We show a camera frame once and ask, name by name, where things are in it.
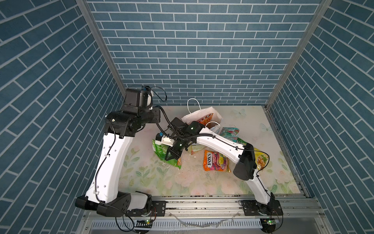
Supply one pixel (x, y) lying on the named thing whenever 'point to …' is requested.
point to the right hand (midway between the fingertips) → (167, 159)
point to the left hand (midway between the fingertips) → (161, 111)
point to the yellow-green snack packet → (261, 159)
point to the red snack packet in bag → (205, 120)
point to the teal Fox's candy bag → (230, 133)
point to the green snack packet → (161, 150)
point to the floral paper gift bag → (194, 110)
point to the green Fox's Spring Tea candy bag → (241, 141)
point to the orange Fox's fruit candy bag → (215, 161)
